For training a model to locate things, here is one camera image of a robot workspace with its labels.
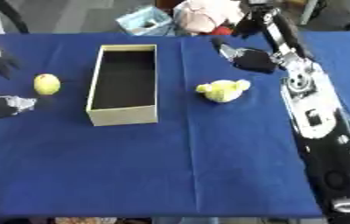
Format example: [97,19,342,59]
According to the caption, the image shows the yellow-green toy lemon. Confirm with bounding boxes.
[32,73,64,96]

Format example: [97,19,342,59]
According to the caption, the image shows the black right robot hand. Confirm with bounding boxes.
[210,3,313,74]

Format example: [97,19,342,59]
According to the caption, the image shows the white pole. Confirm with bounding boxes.
[298,0,319,25]

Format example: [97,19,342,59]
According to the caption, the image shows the tan cardboard box black inside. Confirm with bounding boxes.
[84,44,160,127]

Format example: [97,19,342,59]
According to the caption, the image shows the yellow soft toy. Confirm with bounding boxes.
[194,79,254,103]

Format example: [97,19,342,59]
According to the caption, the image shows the red object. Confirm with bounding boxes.
[212,25,236,36]

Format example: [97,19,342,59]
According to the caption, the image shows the pink soft bag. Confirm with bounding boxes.
[171,0,246,34]

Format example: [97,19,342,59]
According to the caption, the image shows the light blue basket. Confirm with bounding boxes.
[115,5,177,37]

